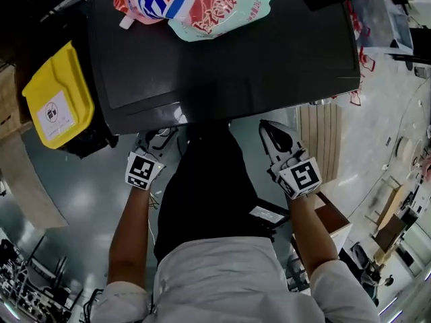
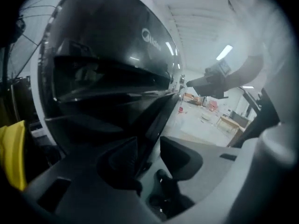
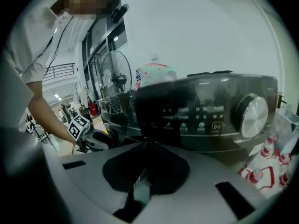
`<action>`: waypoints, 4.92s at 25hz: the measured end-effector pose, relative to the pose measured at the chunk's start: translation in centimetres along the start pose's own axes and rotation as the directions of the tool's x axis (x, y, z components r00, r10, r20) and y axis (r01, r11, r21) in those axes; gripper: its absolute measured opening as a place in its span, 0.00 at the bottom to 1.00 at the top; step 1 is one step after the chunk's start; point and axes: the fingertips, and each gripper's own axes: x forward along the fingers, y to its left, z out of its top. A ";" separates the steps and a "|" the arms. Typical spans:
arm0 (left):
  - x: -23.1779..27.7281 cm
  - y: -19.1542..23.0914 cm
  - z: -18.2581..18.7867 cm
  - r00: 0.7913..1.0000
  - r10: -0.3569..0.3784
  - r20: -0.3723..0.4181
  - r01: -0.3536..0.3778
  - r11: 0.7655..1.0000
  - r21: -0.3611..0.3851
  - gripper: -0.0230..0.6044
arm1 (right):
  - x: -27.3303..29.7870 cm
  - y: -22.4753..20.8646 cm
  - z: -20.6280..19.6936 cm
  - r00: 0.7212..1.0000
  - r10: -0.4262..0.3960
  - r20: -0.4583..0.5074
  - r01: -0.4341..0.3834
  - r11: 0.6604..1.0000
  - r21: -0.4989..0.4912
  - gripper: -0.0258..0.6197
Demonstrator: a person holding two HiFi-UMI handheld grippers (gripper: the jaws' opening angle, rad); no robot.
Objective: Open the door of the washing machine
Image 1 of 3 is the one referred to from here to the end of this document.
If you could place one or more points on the clear plastic bag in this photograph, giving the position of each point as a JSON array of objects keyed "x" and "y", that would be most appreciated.
[{"x": 384, "y": 15}]

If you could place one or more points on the person's right forearm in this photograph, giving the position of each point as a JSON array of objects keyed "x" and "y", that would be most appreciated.
[{"x": 311, "y": 237}]

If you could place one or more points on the black device with screen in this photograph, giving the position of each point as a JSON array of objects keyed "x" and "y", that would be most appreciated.
[{"x": 267, "y": 215}]

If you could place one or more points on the person's white shirt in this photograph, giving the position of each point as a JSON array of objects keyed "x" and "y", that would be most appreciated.
[{"x": 219, "y": 281}]

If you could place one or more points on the wooden slatted platform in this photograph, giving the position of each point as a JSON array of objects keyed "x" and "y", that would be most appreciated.
[{"x": 320, "y": 140}]

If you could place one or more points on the person's black trousers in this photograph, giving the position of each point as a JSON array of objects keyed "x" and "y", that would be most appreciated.
[{"x": 208, "y": 194}]

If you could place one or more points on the small light wooden table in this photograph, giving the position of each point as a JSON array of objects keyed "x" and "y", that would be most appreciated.
[{"x": 390, "y": 204}]

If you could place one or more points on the brown wooden stool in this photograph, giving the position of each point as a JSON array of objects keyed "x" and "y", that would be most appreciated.
[{"x": 331, "y": 214}]

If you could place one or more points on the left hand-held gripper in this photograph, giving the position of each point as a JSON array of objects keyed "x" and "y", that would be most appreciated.
[{"x": 141, "y": 168}]

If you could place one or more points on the black bin with yellow lid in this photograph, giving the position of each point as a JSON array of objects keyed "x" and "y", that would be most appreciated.
[{"x": 57, "y": 103}]

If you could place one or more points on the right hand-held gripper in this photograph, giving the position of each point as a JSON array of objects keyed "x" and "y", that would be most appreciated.
[{"x": 303, "y": 177}]

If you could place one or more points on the mint green detergent pouch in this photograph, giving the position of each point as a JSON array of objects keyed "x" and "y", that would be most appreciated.
[{"x": 229, "y": 8}]

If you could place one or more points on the person's left forearm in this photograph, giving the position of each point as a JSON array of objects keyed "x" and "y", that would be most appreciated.
[{"x": 131, "y": 237}]

